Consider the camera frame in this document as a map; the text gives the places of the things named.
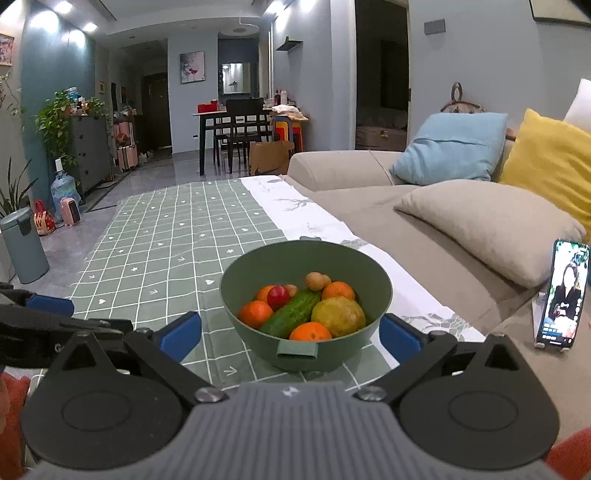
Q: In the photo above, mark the framed wall picture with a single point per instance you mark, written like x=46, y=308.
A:
x=561, y=9

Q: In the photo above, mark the grey drawer cabinet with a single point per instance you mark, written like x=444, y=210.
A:
x=92, y=147

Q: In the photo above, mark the red box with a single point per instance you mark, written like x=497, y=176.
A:
x=210, y=107

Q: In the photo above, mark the blue water jug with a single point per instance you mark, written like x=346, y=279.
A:
x=64, y=187

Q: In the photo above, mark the yellow cushion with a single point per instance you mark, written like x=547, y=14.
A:
x=549, y=161

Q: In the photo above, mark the black dining chair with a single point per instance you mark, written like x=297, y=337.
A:
x=244, y=124

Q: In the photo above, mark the pink space heater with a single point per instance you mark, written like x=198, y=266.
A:
x=70, y=212

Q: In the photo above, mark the grey pedal trash bin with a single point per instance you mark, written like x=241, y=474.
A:
x=21, y=249

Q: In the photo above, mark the grey wall panel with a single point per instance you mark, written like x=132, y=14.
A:
x=435, y=26

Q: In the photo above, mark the long-leaf potted plant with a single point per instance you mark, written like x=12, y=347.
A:
x=14, y=194

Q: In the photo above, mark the green cucumber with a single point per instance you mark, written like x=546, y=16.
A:
x=291, y=314

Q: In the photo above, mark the woven basket bag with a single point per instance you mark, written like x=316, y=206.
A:
x=461, y=104

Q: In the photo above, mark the small wall picture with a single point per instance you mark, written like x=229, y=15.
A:
x=101, y=87

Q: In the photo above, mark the floral wall picture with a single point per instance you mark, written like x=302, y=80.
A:
x=192, y=68

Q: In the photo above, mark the black wall shelf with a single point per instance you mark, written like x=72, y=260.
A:
x=288, y=45

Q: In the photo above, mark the smartphone with lit screen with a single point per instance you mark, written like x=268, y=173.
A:
x=563, y=295

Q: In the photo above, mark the black dining table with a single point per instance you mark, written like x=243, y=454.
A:
x=207, y=117

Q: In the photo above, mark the beige sofa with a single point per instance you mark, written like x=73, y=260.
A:
x=369, y=207

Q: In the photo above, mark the light blue cushion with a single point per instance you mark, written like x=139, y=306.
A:
x=452, y=145

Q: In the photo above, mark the trailing green potted plant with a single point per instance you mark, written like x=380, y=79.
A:
x=55, y=120

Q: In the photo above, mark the green checked tablecloth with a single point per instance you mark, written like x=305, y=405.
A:
x=184, y=230

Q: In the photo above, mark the person's left forearm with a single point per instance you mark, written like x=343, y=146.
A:
x=16, y=415

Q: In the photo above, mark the red gift bag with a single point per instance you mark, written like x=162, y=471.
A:
x=44, y=221

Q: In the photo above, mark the green colander bowl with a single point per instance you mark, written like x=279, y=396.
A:
x=300, y=258

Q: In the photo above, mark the round red fruit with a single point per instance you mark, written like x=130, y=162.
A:
x=278, y=297

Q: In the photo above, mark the beige cushion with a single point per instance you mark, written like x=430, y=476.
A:
x=489, y=226

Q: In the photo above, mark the white leaf-print cloth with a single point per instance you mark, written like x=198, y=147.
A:
x=286, y=203

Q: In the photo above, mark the bed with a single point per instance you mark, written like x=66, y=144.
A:
x=383, y=129

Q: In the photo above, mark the person's red clothing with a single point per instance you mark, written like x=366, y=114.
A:
x=572, y=457

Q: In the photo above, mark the pink wall picture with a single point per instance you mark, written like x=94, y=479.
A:
x=5, y=48

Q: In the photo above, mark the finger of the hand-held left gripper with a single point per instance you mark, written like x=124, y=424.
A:
x=106, y=326
x=51, y=305

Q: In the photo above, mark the large orange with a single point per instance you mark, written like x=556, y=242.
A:
x=338, y=290

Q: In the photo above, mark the white cushion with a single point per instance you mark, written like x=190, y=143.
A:
x=579, y=104

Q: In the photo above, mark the wall mirror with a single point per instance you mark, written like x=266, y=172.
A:
x=236, y=78

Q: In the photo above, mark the round ceiling lamp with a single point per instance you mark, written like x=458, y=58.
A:
x=240, y=29

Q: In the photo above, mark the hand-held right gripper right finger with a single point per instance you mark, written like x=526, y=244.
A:
x=399, y=337

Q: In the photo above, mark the yellow-green mango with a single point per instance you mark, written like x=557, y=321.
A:
x=339, y=316

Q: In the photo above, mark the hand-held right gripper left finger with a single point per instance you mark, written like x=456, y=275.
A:
x=178, y=334

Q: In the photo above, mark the cardboard box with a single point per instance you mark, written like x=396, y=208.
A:
x=270, y=159

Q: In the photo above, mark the hanging vine plant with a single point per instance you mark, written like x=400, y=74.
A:
x=9, y=97

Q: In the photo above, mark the stack of coloured stools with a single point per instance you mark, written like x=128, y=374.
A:
x=291, y=131

